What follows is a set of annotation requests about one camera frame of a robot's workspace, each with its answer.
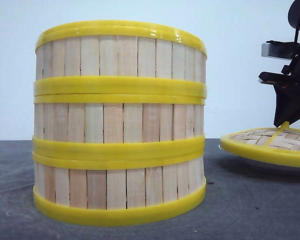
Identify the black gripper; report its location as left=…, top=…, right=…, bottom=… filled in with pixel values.
left=259, top=45, right=300, bottom=127

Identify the woven bamboo steamer lid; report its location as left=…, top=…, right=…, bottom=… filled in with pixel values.
left=220, top=121, right=300, bottom=168

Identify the bamboo steamer basket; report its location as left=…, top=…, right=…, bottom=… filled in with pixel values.
left=32, top=149, right=207, bottom=228
left=31, top=93, right=207, bottom=163
left=34, top=20, right=207, bottom=105

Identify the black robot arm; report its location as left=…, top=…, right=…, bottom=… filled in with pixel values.
left=258, top=0, right=300, bottom=127

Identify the white plate under lid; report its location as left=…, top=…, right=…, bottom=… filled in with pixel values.
left=219, top=143, right=300, bottom=175

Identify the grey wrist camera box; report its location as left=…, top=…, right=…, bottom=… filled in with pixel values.
left=261, top=40, right=296, bottom=60

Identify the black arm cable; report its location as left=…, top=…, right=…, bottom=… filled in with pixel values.
left=293, top=0, right=300, bottom=45

